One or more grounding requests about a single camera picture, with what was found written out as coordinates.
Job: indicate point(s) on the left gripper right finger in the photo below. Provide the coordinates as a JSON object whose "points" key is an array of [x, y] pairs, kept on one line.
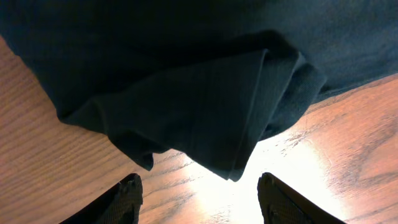
{"points": [[281, 204]]}

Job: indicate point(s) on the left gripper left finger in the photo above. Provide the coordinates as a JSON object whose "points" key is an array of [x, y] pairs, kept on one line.
{"points": [[119, 205]]}

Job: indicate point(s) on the black t-shirt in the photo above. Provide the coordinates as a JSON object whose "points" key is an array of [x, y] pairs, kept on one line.
{"points": [[206, 77]]}

